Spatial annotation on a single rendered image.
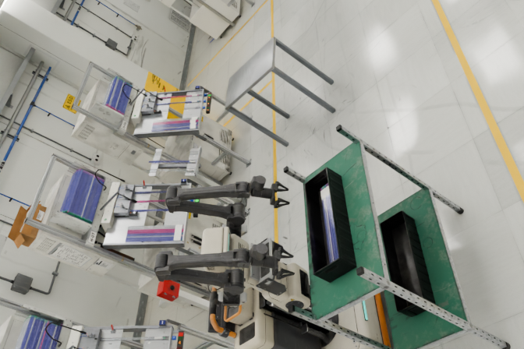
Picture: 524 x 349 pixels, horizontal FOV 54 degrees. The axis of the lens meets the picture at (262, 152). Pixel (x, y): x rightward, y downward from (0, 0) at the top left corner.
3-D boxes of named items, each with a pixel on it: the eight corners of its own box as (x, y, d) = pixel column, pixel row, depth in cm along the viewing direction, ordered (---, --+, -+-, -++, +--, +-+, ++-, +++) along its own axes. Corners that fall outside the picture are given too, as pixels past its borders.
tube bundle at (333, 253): (324, 191, 280) (320, 188, 279) (334, 184, 277) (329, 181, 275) (334, 271, 244) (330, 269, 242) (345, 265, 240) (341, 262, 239)
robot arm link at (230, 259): (160, 257, 250) (157, 276, 242) (157, 250, 246) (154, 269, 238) (248, 252, 247) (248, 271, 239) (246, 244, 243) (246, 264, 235)
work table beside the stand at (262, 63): (335, 111, 492) (271, 66, 456) (286, 147, 534) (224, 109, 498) (334, 80, 522) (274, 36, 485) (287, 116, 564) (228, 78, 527)
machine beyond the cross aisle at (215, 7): (256, -22, 885) (162, -97, 799) (256, 2, 827) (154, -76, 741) (210, 31, 960) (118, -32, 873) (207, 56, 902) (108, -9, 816)
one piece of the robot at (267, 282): (273, 300, 283) (242, 287, 274) (271, 258, 303) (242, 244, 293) (292, 288, 275) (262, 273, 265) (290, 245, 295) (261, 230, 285)
